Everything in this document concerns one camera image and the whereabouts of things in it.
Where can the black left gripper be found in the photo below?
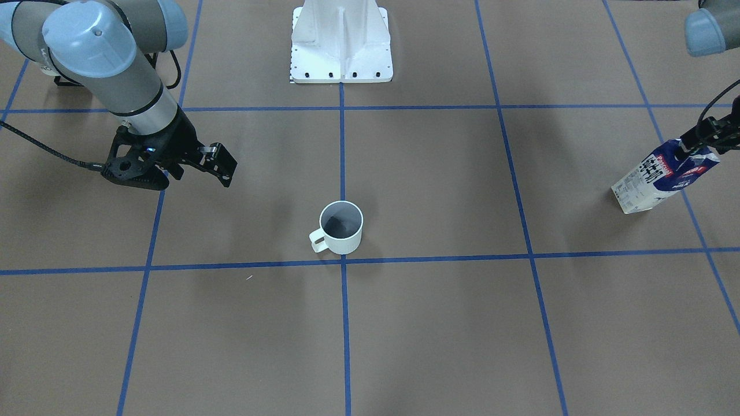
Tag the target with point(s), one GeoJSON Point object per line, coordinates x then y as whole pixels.
{"type": "Point", "coordinates": [709, 130]}

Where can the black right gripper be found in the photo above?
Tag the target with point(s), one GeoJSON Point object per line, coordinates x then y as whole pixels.
{"type": "Point", "coordinates": [178, 140]}

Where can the blue white milk carton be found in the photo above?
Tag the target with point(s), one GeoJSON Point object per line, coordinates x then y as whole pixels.
{"type": "Point", "coordinates": [664, 172]}

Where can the white handled mug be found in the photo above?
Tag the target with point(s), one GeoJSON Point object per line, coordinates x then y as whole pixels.
{"type": "Point", "coordinates": [340, 226]}

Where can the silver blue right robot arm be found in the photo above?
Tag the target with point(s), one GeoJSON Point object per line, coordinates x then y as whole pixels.
{"type": "Point", "coordinates": [108, 47]}

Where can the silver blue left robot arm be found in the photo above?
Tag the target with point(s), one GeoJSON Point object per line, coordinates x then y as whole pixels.
{"type": "Point", "coordinates": [712, 29]}

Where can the brown paper table cover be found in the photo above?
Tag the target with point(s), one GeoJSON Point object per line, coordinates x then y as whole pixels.
{"type": "Point", "coordinates": [496, 274]}

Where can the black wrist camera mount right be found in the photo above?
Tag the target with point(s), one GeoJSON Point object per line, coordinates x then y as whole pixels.
{"type": "Point", "coordinates": [133, 161]}

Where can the white camera mast base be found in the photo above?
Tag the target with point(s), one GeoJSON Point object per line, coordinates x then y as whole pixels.
{"type": "Point", "coordinates": [340, 42]}

